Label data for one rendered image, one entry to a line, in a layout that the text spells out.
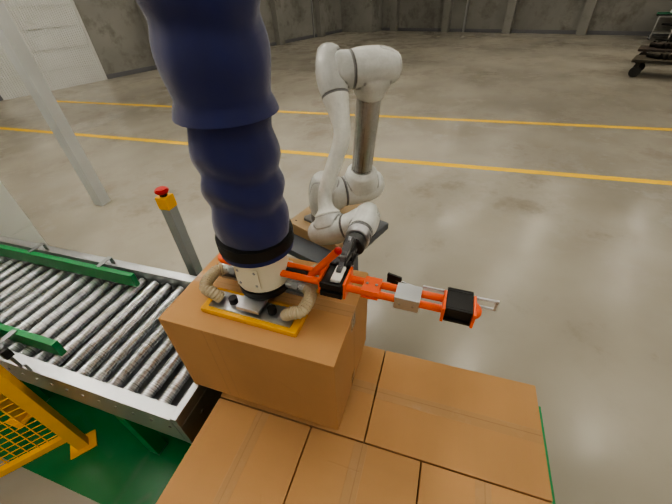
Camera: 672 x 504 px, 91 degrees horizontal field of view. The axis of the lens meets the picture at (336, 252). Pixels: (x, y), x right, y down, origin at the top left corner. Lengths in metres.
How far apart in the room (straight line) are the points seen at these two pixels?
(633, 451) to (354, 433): 1.45
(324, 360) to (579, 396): 1.69
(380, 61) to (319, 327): 0.94
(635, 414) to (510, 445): 1.13
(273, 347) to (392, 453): 0.59
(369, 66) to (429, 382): 1.22
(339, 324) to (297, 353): 0.16
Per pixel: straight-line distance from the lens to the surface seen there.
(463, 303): 0.94
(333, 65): 1.32
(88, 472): 2.32
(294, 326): 1.03
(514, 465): 1.43
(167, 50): 0.76
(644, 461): 2.34
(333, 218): 1.25
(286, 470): 1.35
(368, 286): 0.95
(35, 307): 2.45
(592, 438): 2.27
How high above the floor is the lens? 1.81
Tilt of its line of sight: 39 degrees down
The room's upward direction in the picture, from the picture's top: 4 degrees counter-clockwise
